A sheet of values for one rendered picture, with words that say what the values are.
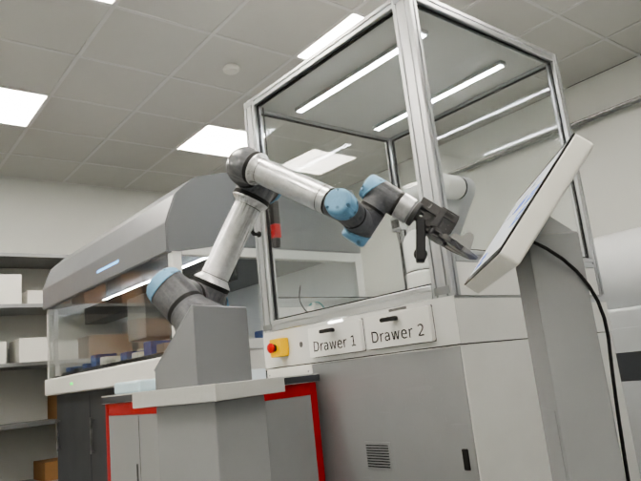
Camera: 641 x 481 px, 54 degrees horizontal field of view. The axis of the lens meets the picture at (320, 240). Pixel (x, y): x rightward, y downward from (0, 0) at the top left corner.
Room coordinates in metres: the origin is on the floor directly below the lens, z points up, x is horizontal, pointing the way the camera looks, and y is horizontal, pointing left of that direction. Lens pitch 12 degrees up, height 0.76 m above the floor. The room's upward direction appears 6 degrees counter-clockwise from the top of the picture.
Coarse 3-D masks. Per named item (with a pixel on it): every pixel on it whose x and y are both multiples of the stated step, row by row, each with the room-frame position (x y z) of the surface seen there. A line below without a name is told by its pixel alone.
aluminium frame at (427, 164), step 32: (416, 0) 1.91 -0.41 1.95; (352, 32) 2.10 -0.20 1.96; (416, 32) 1.89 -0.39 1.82; (480, 32) 2.16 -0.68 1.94; (416, 64) 1.89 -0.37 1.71; (256, 96) 2.58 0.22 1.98; (416, 96) 1.91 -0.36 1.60; (256, 128) 2.60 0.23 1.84; (416, 128) 1.92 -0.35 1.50; (416, 160) 1.93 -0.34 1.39; (576, 192) 2.49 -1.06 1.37; (256, 224) 2.65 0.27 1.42; (448, 256) 1.89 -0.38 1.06; (480, 256) 2.00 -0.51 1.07; (416, 288) 1.99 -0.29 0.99; (448, 288) 1.89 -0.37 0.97; (512, 288) 2.09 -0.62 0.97; (288, 320) 2.51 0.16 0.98; (320, 320) 2.36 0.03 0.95
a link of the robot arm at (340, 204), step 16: (240, 160) 1.66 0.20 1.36; (256, 160) 1.65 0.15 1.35; (240, 176) 1.68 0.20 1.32; (256, 176) 1.66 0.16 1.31; (272, 176) 1.63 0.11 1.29; (288, 176) 1.61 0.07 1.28; (304, 176) 1.61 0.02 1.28; (288, 192) 1.61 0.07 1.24; (304, 192) 1.58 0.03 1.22; (320, 192) 1.56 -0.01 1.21; (336, 192) 1.52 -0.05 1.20; (320, 208) 1.57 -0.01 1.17; (336, 208) 1.51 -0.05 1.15; (352, 208) 1.52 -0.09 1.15; (352, 224) 1.59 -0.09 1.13
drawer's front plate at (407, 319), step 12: (396, 312) 2.04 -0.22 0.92; (408, 312) 2.00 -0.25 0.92; (420, 312) 1.97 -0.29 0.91; (372, 324) 2.13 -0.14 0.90; (384, 324) 2.09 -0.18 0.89; (396, 324) 2.05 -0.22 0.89; (408, 324) 2.01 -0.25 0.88; (432, 324) 1.95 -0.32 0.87; (384, 336) 2.09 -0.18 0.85; (396, 336) 2.05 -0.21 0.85; (408, 336) 2.01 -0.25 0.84; (420, 336) 1.98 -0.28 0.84; (432, 336) 1.94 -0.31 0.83; (372, 348) 2.14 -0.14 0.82
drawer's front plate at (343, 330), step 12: (336, 324) 2.27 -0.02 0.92; (348, 324) 2.22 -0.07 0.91; (360, 324) 2.18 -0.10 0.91; (312, 336) 2.38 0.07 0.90; (324, 336) 2.32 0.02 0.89; (336, 336) 2.28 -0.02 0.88; (348, 336) 2.23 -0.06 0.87; (360, 336) 2.18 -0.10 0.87; (312, 348) 2.38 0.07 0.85; (336, 348) 2.28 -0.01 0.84; (348, 348) 2.23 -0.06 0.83; (360, 348) 2.19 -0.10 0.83
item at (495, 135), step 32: (448, 32) 2.04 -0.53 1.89; (448, 64) 2.02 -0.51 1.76; (480, 64) 2.14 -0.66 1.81; (512, 64) 2.29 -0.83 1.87; (544, 64) 2.46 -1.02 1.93; (448, 96) 2.00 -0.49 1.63; (480, 96) 2.12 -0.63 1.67; (512, 96) 2.26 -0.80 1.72; (544, 96) 2.42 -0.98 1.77; (448, 128) 1.98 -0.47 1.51; (480, 128) 2.10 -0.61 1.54; (512, 128) 2.24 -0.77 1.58; (544, 128) 2.39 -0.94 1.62; (448, 160) 1.96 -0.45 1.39; (480, 160) 2.08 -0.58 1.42; (512, 160) 2.21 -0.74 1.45; (544, 160) 2.36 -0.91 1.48; (448, 192) 1.95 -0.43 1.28; (480, 192) 2.06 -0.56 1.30; (512, 192) 2.19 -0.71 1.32; (480, 224) 2.04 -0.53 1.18; (576, 224) 2.46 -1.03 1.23
